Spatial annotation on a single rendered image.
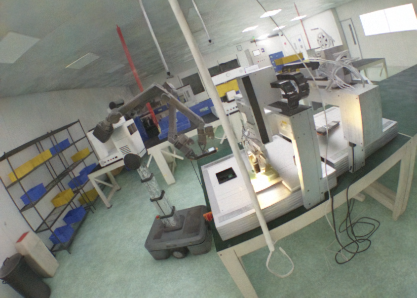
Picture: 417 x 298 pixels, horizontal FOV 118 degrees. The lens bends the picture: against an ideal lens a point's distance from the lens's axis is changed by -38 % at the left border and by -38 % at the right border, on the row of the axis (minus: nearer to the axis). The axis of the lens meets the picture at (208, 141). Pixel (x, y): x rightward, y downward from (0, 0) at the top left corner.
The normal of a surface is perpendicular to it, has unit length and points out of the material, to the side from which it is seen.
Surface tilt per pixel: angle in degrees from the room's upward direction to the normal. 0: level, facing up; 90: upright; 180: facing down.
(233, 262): 90
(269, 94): 90
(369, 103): 90
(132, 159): 90
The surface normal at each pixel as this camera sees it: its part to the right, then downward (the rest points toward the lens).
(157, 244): -0.29, -0.39
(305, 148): 0.13, 0.27
